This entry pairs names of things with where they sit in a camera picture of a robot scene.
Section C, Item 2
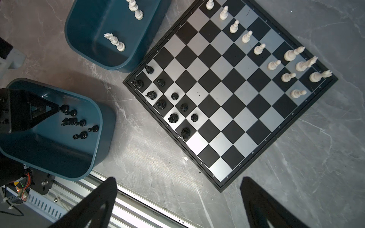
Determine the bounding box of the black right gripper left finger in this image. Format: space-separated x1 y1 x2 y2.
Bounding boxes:
50 177 118 228

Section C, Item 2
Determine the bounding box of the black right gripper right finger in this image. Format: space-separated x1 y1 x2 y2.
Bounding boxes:
240 177 307 228

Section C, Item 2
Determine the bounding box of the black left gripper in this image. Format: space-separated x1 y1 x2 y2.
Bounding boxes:
1 88 60 134

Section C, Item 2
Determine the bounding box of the black and silver chessboard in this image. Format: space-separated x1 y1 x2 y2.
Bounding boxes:
124 1 337 192

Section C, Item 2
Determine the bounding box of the teal tray with black pieces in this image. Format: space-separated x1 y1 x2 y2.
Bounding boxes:
1 78 116 181

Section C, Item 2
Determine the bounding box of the green circuit board left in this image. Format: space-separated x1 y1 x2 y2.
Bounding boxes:
14 182 29 202

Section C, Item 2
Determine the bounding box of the teal tray with white pieces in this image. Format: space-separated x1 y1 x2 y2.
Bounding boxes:
65 0 171 73

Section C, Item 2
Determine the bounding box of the black piece on board four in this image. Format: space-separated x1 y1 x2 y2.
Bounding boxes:
132 80 144 89

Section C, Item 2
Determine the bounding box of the black piece on board ten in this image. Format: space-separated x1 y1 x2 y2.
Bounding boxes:
181 127 191 141

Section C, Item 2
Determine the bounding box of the black piece on board nine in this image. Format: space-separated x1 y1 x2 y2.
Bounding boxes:
191 114 199 122

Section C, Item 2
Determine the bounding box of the black piece on board one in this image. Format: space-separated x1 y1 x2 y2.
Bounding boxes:
145 66 154 74

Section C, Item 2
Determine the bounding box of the black piece on board six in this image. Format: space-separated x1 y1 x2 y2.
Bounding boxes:
156 99 166 110

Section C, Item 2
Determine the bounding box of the black piece on board eight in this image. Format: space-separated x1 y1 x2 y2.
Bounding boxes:
168 113 179 124

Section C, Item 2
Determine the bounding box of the black piece on board two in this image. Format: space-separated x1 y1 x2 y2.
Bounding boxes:
157 79 165 87

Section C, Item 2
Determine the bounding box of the black piece on board seven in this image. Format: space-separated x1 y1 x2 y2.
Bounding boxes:
180 103 188 112

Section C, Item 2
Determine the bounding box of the black piece on board three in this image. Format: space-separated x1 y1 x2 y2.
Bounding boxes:
171 92 179 101

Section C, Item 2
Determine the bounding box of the white bishop on board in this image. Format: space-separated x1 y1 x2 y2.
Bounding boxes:
284 46 305 62

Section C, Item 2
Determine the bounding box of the black piece in tray three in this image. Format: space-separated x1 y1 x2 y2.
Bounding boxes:
61 117 78 126

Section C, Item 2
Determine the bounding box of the black piece in tray four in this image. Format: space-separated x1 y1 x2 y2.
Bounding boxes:
75 119 86 126

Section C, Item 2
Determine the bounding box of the black piece in tray six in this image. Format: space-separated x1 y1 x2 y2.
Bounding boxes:
73 131 88 140

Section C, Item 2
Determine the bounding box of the black piece in tray five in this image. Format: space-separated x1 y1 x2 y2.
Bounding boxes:
87 125 99 133

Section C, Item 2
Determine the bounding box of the white piece in tray three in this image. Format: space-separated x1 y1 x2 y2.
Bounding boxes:
104 33 125 52

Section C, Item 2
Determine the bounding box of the white pawn eight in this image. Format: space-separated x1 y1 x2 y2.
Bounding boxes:
290 89 307 98

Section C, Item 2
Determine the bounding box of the white pawn seven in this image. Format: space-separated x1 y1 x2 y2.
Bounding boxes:
281 73 296 82

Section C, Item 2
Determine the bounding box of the white rook far right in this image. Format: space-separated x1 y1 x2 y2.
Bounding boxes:
309 70 332 83

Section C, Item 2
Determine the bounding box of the white pawn six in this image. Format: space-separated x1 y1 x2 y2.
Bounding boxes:
268 60 281 70

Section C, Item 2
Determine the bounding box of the white pawn five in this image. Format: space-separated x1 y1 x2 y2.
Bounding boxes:
254 44 266 55

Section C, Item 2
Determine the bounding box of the white pawn four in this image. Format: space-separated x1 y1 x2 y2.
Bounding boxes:
241 30 253 43

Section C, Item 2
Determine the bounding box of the white pawn three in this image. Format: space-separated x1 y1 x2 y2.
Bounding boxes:
230 20 239 34

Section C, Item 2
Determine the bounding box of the white pawn two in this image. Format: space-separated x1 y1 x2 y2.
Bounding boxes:
220 6 229 20

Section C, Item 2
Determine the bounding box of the white pawn one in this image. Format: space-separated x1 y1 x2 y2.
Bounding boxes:
206 0 214 10

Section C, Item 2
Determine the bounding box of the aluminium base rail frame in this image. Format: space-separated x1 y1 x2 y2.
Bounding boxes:
25 172 197 228

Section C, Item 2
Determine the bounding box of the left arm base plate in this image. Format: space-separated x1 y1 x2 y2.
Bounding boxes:
29 168 56 195

